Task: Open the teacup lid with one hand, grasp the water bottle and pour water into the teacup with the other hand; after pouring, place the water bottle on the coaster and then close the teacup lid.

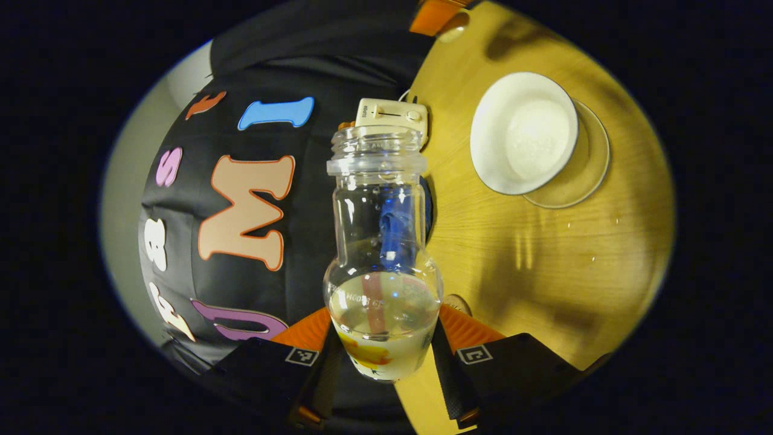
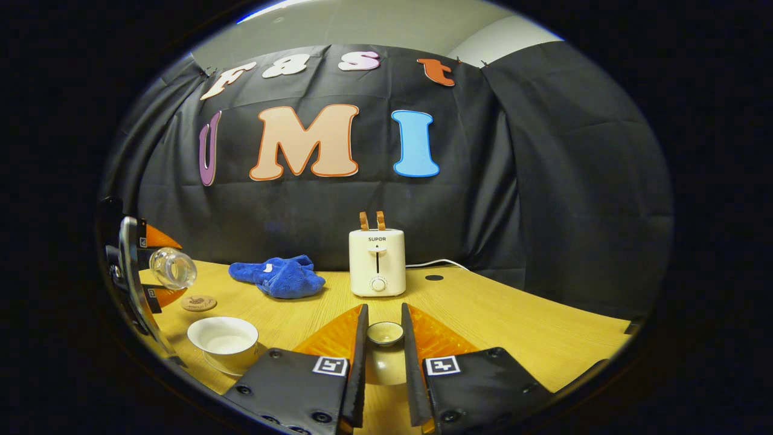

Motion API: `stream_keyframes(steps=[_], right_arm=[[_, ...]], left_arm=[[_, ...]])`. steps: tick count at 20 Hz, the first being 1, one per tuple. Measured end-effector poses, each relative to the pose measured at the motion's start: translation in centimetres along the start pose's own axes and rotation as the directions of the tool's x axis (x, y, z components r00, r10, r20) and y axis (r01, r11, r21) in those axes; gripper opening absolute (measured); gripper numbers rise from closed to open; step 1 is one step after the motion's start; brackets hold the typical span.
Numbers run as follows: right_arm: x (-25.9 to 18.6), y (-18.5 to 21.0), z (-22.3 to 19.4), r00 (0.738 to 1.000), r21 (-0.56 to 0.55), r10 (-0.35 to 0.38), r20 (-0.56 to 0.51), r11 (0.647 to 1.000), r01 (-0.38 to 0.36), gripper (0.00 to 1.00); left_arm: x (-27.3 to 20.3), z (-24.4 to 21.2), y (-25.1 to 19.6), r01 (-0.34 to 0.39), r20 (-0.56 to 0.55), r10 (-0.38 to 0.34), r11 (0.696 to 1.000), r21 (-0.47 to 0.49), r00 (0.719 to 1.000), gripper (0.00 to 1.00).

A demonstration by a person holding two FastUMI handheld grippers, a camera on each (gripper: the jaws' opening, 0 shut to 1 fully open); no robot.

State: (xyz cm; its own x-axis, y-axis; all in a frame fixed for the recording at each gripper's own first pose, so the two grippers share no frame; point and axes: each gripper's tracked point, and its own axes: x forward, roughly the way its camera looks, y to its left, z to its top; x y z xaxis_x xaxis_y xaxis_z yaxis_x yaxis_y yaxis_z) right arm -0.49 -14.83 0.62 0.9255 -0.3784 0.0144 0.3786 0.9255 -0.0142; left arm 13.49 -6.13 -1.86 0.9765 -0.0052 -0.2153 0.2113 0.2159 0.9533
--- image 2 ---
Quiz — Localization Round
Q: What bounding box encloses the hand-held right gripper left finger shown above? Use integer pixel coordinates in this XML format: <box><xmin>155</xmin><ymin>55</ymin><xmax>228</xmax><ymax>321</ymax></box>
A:
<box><xmin>222</xmin><ymin>304</ymin><xmax>370</xmax><ymax>435</ymax></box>

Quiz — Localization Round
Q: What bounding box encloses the cream ceramic teacup lid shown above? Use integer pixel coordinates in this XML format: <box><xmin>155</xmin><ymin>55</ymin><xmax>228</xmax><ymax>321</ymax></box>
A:
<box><xmin>362</xmin><ymin>321</ymin><xmax>411</xmax><ymax>387</ymax></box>

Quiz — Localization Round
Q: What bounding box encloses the blue towel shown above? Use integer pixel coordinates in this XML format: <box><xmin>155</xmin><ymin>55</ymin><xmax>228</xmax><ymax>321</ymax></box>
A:
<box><xmin>228</xmin><ymin>255</ymin><xmax>327</xmax><ymax>299</ymax></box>

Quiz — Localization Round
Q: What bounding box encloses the cream ceramic saucer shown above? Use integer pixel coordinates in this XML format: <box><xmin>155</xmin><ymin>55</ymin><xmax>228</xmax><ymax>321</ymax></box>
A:
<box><xmin>202</xmin><ymin>347</ymin><xmax>268</xmax><ymax>378</ymax></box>

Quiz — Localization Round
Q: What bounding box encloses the black backdrop cloth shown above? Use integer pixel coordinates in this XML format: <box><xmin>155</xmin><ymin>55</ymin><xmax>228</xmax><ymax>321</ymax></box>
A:
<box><xmin>100</xmin><ymin>42</ymin><xmax>674</xmax><ymax>318</ymax></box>

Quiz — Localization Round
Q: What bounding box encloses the white power cable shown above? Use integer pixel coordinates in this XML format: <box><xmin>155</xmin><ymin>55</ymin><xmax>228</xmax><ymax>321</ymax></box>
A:
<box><xmin>406</xmin><ymin>259</ymin><xmax>469</xmax><ymax>271</ymax></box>

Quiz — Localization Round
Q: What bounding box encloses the white toaster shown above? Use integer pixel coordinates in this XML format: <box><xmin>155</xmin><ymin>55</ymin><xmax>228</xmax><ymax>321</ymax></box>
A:
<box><xmin>348</xmin><ymin>228</ymin><xmax>407</xmax><ymax>297</ymax></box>

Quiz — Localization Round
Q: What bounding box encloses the cream ceramic teacup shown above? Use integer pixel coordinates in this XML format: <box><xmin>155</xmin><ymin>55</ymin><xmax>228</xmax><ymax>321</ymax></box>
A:
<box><xmin>187</xmin><ymin>317</ymin><xmax>260</xmax><ymax>372</ymax></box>

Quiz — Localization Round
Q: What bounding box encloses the clear plastic water bottle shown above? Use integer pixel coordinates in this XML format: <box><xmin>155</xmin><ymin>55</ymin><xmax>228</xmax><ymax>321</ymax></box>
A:
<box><xmin>149</xmin><ymin>247</ymin><xmax>198</xmax><ymax>290</ymax></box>

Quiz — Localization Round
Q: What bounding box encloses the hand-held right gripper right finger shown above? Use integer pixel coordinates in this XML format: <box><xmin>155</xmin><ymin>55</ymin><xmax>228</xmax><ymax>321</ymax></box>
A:
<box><xmin>401</xmin><ymin>303</ymin><xmax>553</xmax><ymax>435</ymax></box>

